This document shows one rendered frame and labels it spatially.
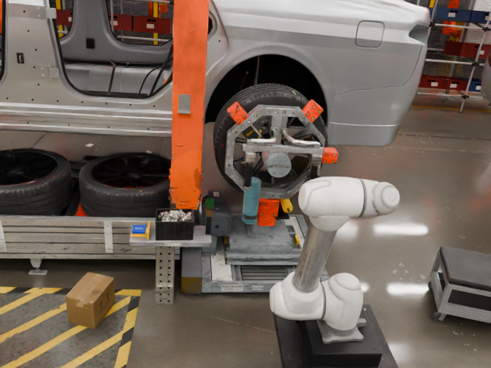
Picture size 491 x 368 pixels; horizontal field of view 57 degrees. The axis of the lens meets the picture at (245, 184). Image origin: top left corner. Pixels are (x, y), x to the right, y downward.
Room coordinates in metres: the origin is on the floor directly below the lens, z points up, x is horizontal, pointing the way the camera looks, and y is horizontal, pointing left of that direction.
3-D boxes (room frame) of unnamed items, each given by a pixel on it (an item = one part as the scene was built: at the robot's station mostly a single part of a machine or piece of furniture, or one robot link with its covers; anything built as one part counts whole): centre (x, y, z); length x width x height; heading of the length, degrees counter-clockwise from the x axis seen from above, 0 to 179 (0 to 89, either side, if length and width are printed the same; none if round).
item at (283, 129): (2.26, -0.26, 1.03); 0.19 x 0.18 x 0.11; 9
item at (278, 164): (2.30, -0.15, 0.85); 0.21 x 0.14 x 0.14; 9
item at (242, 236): (2.54, -0.12, 0.32); 0.40 x 0.30 x 0.28; 99
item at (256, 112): (2.37, -0.14, 0.85); 0.54 x 0.07 x 0.54; 99
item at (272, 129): (2.23, -0.06, 1.03); 0.19 x 0.18 x 0.11; 9
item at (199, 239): (2.08, 0.37, 0.44); 0.43 x 0.17 x 0.03; 99
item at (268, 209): (2.41, -0.14, 0.48); 0.16 x 0.12 x 0.17; 9
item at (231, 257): (2.54, -0.14, 0.13); 0.50 x 0.36 x 0.10; 99
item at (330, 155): (2.42, -0.45, 0.85); 0.09 x 0.08 x 0.07; 99
